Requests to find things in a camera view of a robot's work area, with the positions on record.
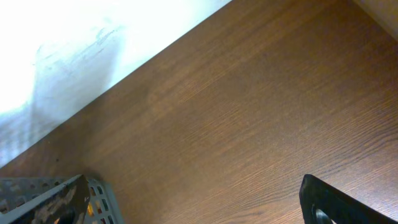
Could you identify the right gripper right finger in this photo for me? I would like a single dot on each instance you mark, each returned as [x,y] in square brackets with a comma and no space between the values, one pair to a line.
[322,203]

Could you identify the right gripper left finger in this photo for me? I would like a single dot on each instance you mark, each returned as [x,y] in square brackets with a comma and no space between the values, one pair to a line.
[44,200]

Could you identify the grey plastic shopping basket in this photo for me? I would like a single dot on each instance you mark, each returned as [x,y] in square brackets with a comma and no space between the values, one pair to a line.
[102,208]

